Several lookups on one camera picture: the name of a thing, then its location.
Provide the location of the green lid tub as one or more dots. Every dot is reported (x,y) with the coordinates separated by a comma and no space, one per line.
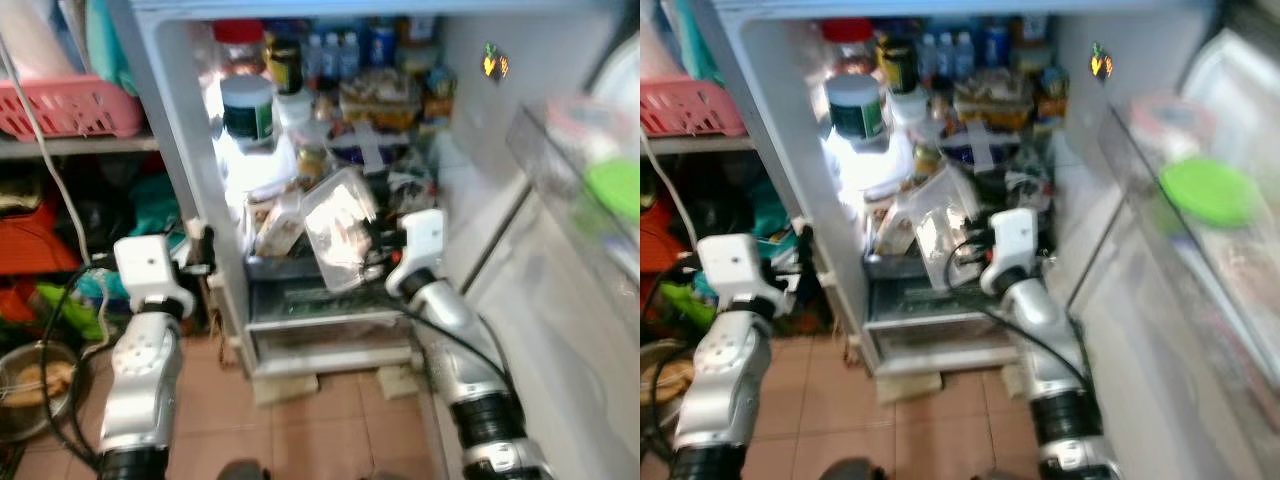
(615,190)
(1210,192)

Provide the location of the bright green plastic item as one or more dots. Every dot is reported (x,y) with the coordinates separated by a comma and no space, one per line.
(690,305)
(65,315)

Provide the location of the clear pack of food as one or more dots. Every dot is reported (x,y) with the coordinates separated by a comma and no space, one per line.
(378,100)
(990,100)

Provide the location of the dark glass jar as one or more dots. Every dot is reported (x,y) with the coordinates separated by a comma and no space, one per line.
(284,68)
(898,68)

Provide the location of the red lid jar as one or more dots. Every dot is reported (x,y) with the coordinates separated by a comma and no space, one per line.
(848,30)
(238,32)

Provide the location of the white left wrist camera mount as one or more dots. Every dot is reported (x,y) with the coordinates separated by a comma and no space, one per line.
(145,262)
(735,262)

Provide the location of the grey storage shelf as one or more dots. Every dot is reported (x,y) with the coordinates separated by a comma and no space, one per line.
(80,148)
(690,145)

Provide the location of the orange bag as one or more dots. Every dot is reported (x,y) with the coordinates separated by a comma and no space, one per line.
(35,240)
(660,240)

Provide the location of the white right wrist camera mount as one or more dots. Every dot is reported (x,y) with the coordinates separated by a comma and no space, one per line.
(1015,235)
(425,235)

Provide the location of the blue bowl with tape cross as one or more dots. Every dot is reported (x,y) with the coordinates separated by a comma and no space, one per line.
(960,152)
(350,150)

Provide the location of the blue label bottle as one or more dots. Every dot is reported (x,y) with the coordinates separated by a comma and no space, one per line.
(382,45)
(996,45)

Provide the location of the cream food packet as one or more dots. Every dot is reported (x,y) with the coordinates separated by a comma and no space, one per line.
(280,225)
(897,228)

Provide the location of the clear tub red rim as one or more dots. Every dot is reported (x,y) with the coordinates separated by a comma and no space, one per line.
(580,125)
(1170,125)

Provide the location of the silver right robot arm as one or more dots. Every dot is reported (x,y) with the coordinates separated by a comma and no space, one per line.
(1040,330)
(450,320)

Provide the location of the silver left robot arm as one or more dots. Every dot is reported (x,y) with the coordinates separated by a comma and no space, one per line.
(720,380)
(140,380)

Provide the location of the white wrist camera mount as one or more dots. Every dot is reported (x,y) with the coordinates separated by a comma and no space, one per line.
(145,262)
(1015,235)
(425,235)
(735,262)

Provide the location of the teal hanging cloth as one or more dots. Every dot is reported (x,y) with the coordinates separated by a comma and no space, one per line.
(108,45)
(697,40)

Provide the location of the yellow green sticker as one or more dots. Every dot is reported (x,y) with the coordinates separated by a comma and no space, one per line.
(1102,65)
(495,65)

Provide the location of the clear plastic food container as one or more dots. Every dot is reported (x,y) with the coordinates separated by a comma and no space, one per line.
(335,230)
(945,240)

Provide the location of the pink plastic basket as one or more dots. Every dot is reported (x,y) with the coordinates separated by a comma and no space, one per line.
(70,110)
(690,110)

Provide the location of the clear fridge crisper drawer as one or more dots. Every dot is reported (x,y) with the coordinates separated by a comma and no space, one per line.
(320,320)
(930,325)

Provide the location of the white plastic bag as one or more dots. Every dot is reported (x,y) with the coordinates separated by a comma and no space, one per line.
(655,40)
(35,40)

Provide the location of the white fridge door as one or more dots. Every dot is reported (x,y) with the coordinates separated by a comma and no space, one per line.
(540,350)
(1130,380)

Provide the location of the white plastic bottle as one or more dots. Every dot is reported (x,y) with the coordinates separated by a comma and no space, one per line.
(907,110)
(294,112)

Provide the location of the grey robot leg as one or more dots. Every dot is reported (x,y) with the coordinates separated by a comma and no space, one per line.
(243,471)
(860,470)

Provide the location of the small water bottle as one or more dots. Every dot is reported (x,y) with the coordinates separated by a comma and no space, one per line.
(351,58)
(945,58)
(964,58)
(332,58)
(927,58)
(314,58)

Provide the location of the metal bowl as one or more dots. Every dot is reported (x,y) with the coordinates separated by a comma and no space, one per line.
(660,410)
(30,415)

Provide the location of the white jar green label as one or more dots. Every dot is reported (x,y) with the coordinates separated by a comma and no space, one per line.
(857,115)
(248,118)

